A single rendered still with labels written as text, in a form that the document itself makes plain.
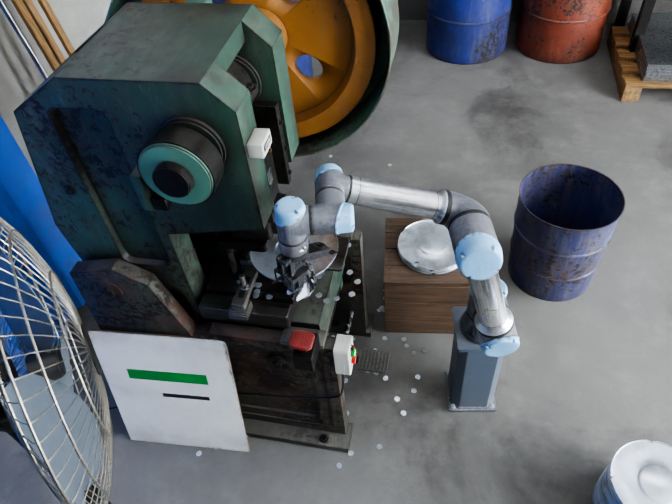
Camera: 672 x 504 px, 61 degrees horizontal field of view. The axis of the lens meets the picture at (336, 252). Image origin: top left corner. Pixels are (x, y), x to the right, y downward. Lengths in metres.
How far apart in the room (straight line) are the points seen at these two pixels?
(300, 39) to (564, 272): 1.49
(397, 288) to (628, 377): 1.01
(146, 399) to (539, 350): 1.61
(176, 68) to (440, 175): 2.20
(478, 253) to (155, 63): 0.89
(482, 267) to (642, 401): 1.27
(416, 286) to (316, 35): 1.06
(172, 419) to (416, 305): 1.07
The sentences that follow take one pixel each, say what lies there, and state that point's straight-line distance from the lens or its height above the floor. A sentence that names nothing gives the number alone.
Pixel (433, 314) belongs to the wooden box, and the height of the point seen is 0.14.
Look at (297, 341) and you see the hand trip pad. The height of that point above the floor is 0.76.
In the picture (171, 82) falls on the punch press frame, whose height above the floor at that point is 1.50.
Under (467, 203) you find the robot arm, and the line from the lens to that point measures 1.56.
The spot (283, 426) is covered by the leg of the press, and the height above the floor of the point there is 0.03.
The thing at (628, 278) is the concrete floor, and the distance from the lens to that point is 2.99.
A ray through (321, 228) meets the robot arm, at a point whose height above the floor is 1.17.
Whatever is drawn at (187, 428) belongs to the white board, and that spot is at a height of 0.11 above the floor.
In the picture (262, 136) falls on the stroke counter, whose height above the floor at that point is 1.33.
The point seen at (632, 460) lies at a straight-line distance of 2.19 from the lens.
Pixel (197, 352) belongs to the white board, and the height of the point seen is 0.52.
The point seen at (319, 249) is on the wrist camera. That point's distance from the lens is 1.54.
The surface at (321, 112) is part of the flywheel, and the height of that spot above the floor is 1.09.
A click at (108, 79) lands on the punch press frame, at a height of 1.50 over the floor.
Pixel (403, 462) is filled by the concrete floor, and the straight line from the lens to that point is 2.30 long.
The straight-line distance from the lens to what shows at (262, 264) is 1.85.
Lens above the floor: 2.13
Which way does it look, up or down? 47 degrees down
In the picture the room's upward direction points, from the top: 7 degrees counter-clockwise
